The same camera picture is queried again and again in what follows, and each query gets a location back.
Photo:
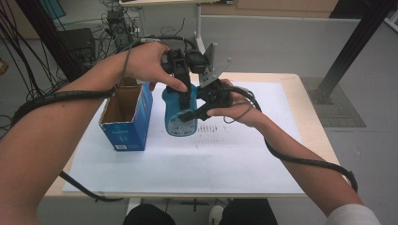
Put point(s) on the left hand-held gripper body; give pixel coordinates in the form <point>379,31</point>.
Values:
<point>187,61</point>

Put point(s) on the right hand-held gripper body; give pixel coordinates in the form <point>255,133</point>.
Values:
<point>216,93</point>

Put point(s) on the blue plastic bottle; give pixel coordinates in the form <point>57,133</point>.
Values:
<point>173,109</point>

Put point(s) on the blue cardboard box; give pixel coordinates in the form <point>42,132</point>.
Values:
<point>131,125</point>

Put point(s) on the person's right hand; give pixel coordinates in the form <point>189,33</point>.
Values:
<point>242,109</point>

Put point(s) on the person's left hand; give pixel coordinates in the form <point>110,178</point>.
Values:
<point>147,64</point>

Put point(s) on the white desk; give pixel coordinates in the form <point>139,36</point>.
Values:
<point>198,25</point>

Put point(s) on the white table mat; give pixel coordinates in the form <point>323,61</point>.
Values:
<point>203,162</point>

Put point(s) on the computer tower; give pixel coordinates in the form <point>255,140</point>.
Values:
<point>120,31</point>

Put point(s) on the person's white shoe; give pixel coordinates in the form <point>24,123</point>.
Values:
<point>216,215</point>

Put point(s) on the black equipment box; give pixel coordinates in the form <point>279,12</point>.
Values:
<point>78,43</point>

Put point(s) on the person's right leg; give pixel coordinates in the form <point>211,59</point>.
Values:
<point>248,212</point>

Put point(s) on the person's leg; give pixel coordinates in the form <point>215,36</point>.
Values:
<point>148,215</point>
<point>248,212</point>

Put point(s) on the white table leg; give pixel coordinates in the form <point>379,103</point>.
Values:
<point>133,206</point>

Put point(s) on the person's left leg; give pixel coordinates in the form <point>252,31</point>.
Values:
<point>148,215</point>

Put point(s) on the dark metal stand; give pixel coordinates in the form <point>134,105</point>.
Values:
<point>53,43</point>

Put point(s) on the person's white sleeve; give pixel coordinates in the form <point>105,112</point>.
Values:
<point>353,215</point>

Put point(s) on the black metal post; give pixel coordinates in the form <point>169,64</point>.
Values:
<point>353,47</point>

